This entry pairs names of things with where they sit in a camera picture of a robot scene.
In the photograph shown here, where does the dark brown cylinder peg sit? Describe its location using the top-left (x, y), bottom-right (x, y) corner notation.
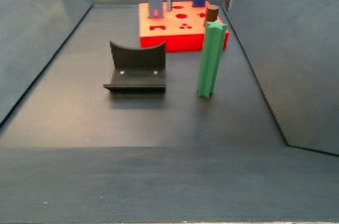
top-left (204, 5), bottom-right (219, 23)

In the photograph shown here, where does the black curved holder stand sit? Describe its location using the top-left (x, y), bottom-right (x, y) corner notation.
top-left (103, 43), bottom-right (167, 92)

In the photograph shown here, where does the red shape sorter board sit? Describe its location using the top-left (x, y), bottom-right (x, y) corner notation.
top-left (137, 0), bottom-right (232, 54)

